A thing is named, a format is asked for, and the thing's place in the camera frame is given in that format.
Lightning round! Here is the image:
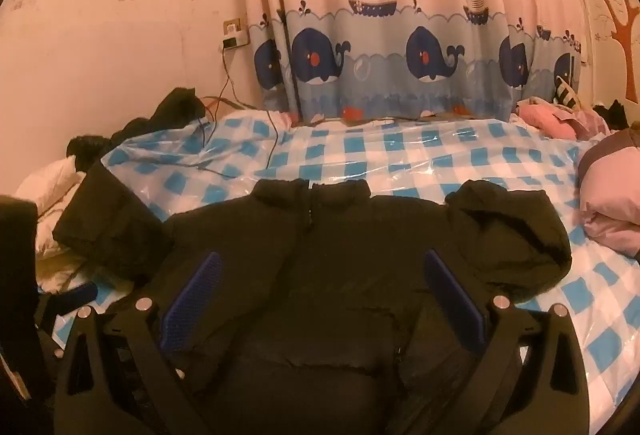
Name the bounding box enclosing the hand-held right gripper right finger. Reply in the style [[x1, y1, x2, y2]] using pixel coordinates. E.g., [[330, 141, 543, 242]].
[[424, 249, 590, 435]]

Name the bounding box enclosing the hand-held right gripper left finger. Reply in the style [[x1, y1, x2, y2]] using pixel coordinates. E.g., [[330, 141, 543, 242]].
[[54, 251, 223, 435]]

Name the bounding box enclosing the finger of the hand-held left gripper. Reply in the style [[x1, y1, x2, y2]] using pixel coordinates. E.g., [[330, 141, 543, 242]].
[[37, 282, 99, 331]]

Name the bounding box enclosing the black puffer jacket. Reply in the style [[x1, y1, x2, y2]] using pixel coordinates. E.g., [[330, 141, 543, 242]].
[[52, 160, 573, 435]]

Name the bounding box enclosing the white puffer jacket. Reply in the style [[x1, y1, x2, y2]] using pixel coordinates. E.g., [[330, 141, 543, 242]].
[[15, 155, 88, 291]]

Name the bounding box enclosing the blue white checkered bed cover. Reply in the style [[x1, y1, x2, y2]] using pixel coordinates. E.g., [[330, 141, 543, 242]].
[[37, 110, 640, 435]]

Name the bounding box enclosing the pink purple jacket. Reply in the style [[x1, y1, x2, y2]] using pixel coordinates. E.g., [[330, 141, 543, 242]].
[[577, 130, 640, 261]]

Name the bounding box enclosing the dark cloth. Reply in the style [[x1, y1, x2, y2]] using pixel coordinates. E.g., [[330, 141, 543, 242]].
[[67, 88, 208, 166]]

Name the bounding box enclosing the pink cloth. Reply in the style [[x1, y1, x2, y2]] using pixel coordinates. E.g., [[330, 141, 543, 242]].
[[515, 98, 611, 141]]

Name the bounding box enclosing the striped plush toy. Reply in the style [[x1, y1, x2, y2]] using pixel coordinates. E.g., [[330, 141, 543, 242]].
[[552, 75, 583, 111]]

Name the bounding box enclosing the small black cloth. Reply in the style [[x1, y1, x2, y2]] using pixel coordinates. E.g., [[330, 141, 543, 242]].
[[592, 99, 631, 128]]

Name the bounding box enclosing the black cable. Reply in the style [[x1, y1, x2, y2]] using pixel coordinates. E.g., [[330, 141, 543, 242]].
[[192, 42, 281, 173]]

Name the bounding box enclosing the wall socket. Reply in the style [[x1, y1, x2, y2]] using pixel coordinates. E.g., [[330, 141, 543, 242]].
[[222, 18, 249, 50]]

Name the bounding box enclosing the tree wall sticker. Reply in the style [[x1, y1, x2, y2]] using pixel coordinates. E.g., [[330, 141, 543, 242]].
[[594, 0, 640, 103]]

